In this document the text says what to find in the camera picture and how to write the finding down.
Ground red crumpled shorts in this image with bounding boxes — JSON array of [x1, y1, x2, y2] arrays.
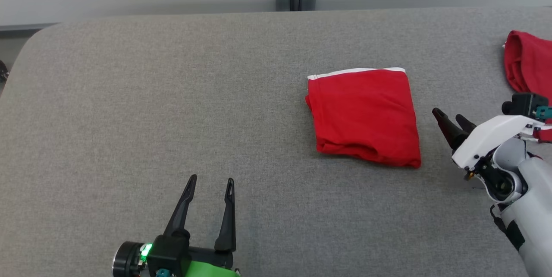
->
[[503, 30, 552, 143]]

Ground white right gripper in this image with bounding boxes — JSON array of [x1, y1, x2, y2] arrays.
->
[[432, 107, 552, 170]]

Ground grey fabric sofa seat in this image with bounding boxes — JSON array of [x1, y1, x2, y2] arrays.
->
[[0, 6, 552, 277]]

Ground red number 23 basketball jersey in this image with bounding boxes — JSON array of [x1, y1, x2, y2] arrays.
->
[[305, 67, 422, 169]]

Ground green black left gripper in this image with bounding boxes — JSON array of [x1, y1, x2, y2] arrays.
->
[[113, 174, 242, 277]]

